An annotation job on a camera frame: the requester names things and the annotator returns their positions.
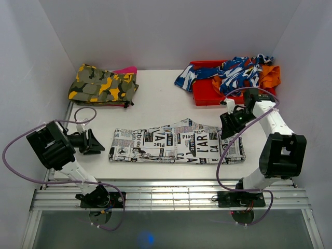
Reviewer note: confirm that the newspaper print trousers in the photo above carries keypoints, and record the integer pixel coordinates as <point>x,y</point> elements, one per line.
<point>183,142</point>

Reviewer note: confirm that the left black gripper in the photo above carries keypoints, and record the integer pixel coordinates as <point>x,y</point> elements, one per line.
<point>91,143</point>

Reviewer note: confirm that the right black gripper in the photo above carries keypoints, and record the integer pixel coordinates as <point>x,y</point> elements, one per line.
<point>227,130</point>

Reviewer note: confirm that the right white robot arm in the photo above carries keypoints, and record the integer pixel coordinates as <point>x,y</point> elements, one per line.
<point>281,157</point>

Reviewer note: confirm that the camouflage folded trousers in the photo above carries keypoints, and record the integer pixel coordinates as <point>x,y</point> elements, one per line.
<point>97,87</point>

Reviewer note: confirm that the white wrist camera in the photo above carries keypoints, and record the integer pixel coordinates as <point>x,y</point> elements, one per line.
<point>80,128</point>
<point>229,104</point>

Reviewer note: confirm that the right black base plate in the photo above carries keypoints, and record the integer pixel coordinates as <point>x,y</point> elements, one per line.
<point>232,199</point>

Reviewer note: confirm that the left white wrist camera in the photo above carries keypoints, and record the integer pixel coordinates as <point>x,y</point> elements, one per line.
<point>80,128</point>

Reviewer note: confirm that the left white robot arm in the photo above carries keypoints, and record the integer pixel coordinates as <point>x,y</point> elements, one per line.
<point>56,150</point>

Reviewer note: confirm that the blue white patterned trousers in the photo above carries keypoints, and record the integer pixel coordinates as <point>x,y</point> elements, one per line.
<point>191,74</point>

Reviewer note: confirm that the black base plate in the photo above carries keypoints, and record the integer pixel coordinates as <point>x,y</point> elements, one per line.
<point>115,201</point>
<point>232,199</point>

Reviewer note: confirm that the pink folded trousers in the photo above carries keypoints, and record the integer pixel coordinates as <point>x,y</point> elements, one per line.
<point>127,70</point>

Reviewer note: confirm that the orange trousers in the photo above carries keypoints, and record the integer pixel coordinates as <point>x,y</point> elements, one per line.
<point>267,77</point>

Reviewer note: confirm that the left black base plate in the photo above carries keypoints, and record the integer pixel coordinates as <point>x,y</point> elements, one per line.
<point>115,201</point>

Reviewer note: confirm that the aluminium rail frame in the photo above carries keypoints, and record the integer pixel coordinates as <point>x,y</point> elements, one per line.
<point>164,194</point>

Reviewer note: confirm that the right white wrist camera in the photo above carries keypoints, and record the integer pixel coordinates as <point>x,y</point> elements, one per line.
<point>229,104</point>

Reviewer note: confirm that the red plastic tray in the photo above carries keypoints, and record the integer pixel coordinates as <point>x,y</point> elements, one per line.
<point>203,92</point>

